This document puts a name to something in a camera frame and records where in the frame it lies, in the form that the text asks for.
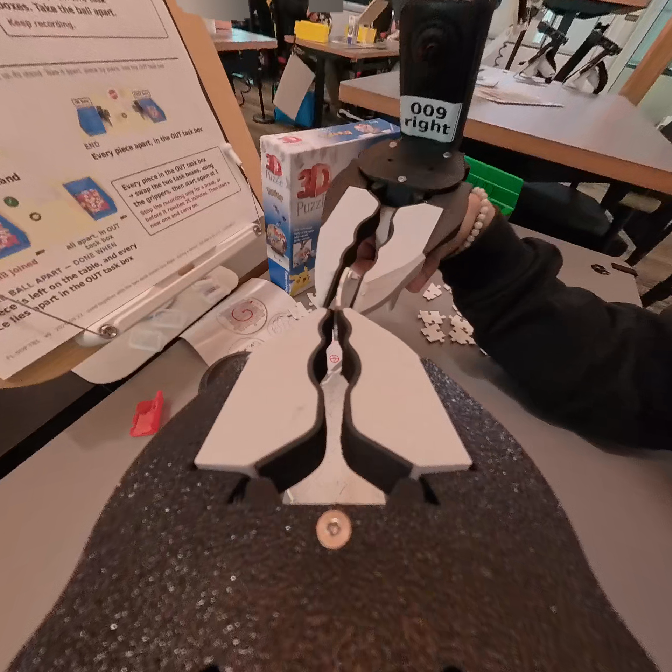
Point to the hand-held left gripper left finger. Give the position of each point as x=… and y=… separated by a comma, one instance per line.
x=262, y=409

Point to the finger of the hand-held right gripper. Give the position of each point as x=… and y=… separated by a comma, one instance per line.
x=341, y=236
x=409, y=241

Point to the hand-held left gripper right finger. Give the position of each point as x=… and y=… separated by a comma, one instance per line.
x=404, y=409

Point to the pile of puzzle pieces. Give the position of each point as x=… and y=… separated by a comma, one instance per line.
x=431, y=316

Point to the white instruction leaflet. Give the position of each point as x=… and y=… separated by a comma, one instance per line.
x=262, y=294

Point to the person's right forearm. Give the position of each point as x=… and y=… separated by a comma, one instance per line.
x=551, y=341

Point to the blue puzzle box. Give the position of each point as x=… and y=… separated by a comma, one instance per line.
x=294, y=210

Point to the black ball stand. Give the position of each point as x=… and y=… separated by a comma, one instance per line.
x=225, y=365

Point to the person's right hand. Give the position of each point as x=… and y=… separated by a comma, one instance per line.
x=425, y=275

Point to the small yellow bin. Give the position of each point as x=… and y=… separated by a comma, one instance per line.
x=312, y=31
x=366, y=34

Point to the wooden background table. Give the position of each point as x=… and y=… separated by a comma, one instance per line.
x=244, y=39
x=341, y=50

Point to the paper sheet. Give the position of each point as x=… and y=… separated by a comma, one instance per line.
x=519, y=96

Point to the green storage bin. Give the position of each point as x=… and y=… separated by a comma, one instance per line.
x=493, y=183

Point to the idle black white gripper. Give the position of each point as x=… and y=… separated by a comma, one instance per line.
x=593, y=63
x=546, y=52

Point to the red plastic clip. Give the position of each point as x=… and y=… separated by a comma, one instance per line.
x=147, y=417

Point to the small labelled plastic case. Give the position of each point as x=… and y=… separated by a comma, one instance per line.
x=209, y=290

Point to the large wooden table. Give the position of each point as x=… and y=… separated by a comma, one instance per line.
x=551, y=131

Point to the grey rounded board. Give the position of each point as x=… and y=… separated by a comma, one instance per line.
x=294, y=89

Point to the white clamp bar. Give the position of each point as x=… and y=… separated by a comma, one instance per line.
x=183, y=278

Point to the black office chair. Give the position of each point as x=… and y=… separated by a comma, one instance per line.
x=567, y=215

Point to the wooden sheet holder board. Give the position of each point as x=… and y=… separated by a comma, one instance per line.
x=220, y=89

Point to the small dark object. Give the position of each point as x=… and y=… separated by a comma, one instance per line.
x=624, y=270
x=601, y=269

